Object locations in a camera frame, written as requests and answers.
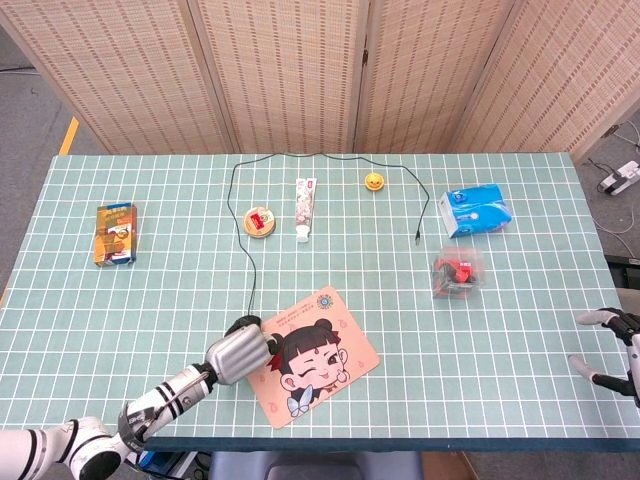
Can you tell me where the clear box with red items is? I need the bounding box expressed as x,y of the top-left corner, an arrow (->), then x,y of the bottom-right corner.
431,247 -> 487,300

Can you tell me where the blue tissue pack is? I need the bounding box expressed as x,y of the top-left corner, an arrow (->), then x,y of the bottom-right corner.
438,183 -> 514,240

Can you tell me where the white power strip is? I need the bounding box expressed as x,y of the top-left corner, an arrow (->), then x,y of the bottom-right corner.
599,160 -> 640,196

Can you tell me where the blue grey seat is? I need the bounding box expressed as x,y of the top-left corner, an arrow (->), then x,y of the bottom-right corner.
207,451 -> 424,480

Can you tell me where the black equipment box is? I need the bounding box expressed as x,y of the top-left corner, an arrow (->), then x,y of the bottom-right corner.
604,254 -> 640,301

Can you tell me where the cartoon girl mouse pad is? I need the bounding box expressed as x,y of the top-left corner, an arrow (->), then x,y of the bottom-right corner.
247,285 -> 381,430

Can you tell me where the round yellow tin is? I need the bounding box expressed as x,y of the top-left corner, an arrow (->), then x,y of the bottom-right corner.
242,206 -> 278,240

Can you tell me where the woven folding screen panel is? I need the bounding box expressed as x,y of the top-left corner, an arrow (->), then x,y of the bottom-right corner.
352,0 -> 519,155
187,0 -> 369,155
0,0 -> 236,156
449,0 -> 640,164

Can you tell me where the black cable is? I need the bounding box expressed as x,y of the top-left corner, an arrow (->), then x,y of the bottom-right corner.
227,151 -> 430,321

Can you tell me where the floral hand cream tube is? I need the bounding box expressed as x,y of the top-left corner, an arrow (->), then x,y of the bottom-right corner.
294,177 -> 318,244

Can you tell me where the orange and blue snack box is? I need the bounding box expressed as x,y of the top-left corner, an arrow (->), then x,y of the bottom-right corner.
92,202 -> 139,268

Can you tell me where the green grid tablecloth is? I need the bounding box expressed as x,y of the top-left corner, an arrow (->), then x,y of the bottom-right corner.
0,152 -> 640,454

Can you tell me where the black computer mouse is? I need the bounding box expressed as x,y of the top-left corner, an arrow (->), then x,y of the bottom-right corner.
224,315 -> 262,339

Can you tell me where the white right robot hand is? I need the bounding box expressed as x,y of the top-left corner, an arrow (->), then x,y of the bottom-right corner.
568,307 -> 640,409

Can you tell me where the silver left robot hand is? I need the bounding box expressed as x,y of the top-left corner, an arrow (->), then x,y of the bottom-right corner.
206,323 -> 282,386

